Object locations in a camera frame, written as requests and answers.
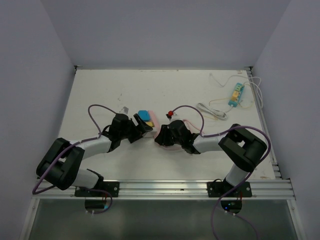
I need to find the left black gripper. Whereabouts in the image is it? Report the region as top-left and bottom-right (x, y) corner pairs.
(119, 113), (152, 143)

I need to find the pink power strip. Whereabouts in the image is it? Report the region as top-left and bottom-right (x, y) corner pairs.
(147, 109), (206, 152)

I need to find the white plug adapter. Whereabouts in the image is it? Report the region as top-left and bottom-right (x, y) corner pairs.
(143, 127), (160, 139)

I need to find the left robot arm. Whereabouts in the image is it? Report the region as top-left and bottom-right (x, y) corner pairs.
(36, 113), (153, 197)

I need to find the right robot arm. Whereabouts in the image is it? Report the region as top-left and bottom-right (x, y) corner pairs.
(154, 120), (271, 197)

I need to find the yellow plug adapter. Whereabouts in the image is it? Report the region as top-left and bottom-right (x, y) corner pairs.
(146, 121), (155, 128)

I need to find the blue plug adapter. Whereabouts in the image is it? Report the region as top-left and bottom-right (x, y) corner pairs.
(137, 110), (151, 122)

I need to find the teal power strip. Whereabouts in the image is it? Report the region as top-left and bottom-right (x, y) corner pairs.
(228, 82), (245, 108)

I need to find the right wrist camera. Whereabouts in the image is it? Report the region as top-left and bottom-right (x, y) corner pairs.
(166, 110), (181, 123)

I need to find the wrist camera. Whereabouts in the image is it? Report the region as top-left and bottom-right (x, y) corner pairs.
(119, 106), (129, 115)
(166, 110), (181, 123)

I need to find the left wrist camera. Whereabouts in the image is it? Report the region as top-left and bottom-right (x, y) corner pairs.
(119, 106), (129, 115)

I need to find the white flat cable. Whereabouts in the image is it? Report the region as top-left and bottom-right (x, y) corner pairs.
(196, 102), (227, 120)

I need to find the aluminium rail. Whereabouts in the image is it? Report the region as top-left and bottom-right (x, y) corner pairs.
(32, 179), (293, 200)

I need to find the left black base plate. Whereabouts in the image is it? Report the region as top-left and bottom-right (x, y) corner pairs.
(74, 181), (120, 198)

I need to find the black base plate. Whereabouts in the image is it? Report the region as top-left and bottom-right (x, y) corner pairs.
(74, 181), (120, 198)
(206, 179), (253, 198)

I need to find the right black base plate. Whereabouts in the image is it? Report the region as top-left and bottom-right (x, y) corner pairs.
(206, 179), (253, 198)

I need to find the thin white cable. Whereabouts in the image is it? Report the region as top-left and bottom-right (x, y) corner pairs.
(208, 72), (264, 108)

